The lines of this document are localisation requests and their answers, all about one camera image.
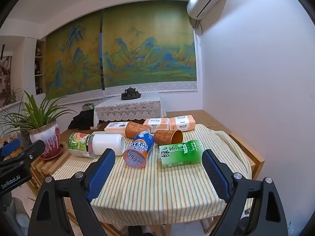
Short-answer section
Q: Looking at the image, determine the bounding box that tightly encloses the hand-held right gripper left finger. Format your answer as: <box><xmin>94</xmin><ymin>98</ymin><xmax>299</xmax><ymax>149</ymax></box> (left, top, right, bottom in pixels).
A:
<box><xmin>28</xmin><ymin>148</ymin><xmax>116</xmax><ymax>236</ymax></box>

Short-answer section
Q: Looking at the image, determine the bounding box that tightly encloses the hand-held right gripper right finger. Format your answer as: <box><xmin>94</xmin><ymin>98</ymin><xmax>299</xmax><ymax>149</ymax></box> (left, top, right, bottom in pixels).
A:
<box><xmin>201</xmin><ymin>149</ymin><xmax>289</xmax><ymax>236</ymax></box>

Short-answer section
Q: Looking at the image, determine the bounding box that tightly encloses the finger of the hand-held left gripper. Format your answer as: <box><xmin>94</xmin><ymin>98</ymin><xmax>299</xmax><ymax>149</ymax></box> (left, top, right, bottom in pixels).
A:
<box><xmin>0</xmin><ymin>140</ymin><xmax>46</xmax><ymax>169</ymax></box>
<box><xmin>0</xmin><ymin>138</ymin><xmax>21</xmax><ymax>157</ymax></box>

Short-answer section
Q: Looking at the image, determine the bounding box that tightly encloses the blue and orange cup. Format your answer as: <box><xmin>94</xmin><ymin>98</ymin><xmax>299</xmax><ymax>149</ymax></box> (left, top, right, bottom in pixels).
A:
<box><xmin>122</xmin><ymin>131</ymin><xmax>155</xmax><ymax>169</ymax></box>

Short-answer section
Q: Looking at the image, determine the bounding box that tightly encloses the brown paper cup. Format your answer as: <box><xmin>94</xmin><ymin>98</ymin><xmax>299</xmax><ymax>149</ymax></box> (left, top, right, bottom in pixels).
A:
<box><xmin>125</xmin><ymin>121</ymin><xmax>151</xmax><ymax>138</ymax></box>
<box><xmin>154</xmin><ymin>129</ymin><xmax>184</xmax><ymax>146</ymax></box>

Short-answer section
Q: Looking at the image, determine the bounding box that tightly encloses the white and red flowerpot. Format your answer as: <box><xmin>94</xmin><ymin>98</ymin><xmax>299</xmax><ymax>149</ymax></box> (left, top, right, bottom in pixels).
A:
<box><xmin>29</xmin><ymin>124</ymin><xmax>65</xmax><ymax>162</ymax></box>

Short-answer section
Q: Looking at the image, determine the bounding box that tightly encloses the wooden slatted stand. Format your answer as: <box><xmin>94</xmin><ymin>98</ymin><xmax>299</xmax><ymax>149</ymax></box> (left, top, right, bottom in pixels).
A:
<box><xmin>26</xmin><ymin>150</ymin><xmax>72</xmax><ymax>193</ymax></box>

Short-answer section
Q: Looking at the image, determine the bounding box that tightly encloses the green label jar white lid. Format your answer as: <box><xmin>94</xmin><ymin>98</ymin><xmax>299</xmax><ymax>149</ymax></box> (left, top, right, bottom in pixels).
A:
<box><xmin>68</xmin><ymin>132</ymin><xmax>125</xmax><ymax>158</ymax></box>

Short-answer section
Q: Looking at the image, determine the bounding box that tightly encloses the wooden table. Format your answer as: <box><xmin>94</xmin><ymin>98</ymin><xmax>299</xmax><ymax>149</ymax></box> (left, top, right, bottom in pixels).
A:
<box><xmin>50</xmin><ymin>131</ymin><xmax>266</xmax><ymax>236</ymax></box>

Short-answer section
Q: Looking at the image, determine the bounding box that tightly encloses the green leafy plant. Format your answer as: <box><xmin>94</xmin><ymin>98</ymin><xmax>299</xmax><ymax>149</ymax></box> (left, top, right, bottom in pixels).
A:
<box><xmin>0</xmin><ymin>88</ymin><xmax>77</xmax><ymax>138</ymax></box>

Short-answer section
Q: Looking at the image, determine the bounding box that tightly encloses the green tea bottle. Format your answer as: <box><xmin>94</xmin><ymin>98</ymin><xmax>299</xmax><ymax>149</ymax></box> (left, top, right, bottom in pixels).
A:
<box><xmin>159</xmin><ymin>139</ymin><xmax>205</xmax><ymax>169</ymax></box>

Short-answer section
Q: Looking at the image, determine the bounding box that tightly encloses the pink parcel package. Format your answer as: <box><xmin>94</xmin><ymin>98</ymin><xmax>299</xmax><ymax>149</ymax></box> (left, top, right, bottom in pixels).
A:
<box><xmin>104</xmin><ymin>122</ymin><xmax>130</xmax><ymax>135</ymax></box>

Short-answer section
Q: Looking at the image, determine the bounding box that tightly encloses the striped tablecloth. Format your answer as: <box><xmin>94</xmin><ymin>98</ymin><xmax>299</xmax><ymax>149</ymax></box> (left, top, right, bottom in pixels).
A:
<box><xmin>50</xmin><ymin>124</ymin><xmax>253</xmax><ymax>227</ymax></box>

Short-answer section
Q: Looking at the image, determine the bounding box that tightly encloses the black bag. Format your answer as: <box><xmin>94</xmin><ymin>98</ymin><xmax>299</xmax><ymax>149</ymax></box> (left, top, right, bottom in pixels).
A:
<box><xmin>68</xmin><ymin>109</ymin><xmax>101</xmax><ymax>130</ymax></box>

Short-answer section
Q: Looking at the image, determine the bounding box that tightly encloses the orange tissue pack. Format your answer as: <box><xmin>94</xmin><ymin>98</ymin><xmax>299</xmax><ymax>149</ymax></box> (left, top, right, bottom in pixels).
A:
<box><xmin>169</xmin><ymin>116</ymin><xmax>197</xmax><ymax>131</ymax></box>
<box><xmin>143</xmin><ymin>118</ymin><xmax>171</xmax><ymax>134</ymax></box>

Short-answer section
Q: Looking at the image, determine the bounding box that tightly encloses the lace covered side table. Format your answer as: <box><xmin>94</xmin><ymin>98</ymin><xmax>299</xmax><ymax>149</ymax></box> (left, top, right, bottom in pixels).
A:
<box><xmin>94</xmin><ymin>92</ymin><xmax>167</xmax><ymax>130</ymax></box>

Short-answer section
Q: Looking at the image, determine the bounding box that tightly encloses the dark tea tray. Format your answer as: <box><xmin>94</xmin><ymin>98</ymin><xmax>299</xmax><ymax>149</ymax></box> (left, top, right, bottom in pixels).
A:
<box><xmin>120</xmin><ymin>91</ymin><xmax>142</xmax><ymax>101</ymax></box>

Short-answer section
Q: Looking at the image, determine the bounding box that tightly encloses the landscape painting blind narrow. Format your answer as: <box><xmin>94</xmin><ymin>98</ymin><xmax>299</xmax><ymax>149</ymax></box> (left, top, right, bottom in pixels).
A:
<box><xmin>44</xmin><ymin>11</ymin><xmax>105</xmax><ymax>105</ymax></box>

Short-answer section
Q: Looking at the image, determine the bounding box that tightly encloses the landscape painting blind wide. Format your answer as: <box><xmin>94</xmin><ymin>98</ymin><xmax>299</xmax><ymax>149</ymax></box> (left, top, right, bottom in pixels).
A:
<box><xmin>101</xmin><ymin>0</ymin><xmax>198</xmax><ymax>97</ymax></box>

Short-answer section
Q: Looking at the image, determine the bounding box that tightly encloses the red floral wall scroll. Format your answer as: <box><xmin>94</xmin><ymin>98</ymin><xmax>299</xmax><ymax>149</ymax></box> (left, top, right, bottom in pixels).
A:
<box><xmin>0</xmin><ymin>44</ymin><xmax>13</xmax><ymax>109</ymax></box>

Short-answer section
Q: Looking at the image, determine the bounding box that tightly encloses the wall shelf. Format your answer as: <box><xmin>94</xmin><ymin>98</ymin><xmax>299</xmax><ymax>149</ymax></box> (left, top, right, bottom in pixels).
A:
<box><xmin>34</xmin><ymin>39</ymin><xmax>47</xmax><ymax>96</ymax></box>

